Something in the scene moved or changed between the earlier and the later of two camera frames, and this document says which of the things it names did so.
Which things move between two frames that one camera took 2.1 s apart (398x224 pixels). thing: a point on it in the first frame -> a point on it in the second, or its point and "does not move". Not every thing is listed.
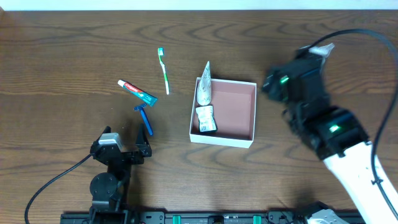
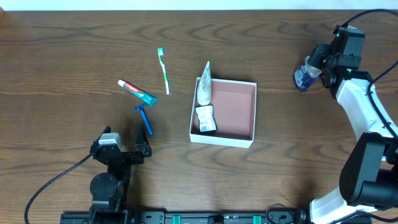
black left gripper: [126, 154] does not move
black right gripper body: [272, 86] -> [324, 74]
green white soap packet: [207, 122] does not move
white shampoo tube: [204, 93] does not move
